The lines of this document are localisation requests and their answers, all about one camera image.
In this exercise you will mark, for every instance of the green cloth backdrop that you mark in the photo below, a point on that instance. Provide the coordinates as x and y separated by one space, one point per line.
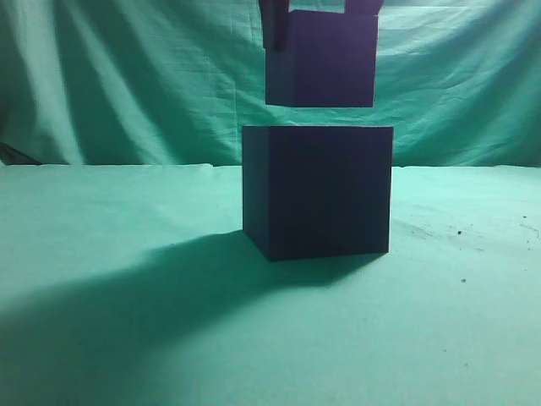
126 278

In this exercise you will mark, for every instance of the purple cube block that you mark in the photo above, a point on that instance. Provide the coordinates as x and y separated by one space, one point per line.
326 59

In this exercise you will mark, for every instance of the dark blue cube groove box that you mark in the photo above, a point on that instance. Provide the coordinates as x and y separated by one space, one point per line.
317 191

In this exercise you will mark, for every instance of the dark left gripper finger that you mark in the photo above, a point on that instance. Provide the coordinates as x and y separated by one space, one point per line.
274 20

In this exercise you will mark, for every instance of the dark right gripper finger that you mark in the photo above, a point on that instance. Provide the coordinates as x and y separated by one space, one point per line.
363 7

